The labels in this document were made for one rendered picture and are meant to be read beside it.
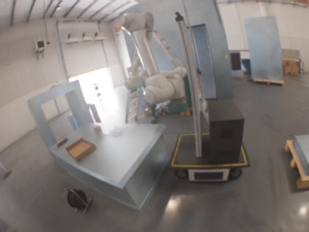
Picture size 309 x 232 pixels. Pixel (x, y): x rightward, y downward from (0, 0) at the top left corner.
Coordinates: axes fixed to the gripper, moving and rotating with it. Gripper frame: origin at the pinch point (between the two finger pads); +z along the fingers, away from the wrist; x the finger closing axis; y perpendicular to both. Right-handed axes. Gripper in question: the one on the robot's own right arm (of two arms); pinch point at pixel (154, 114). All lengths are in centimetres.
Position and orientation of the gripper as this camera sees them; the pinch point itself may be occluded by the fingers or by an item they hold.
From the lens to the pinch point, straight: 156.8
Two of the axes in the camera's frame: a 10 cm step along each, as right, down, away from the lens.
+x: 8.6, 0.0, -5.1
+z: -4.7, 4.3, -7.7
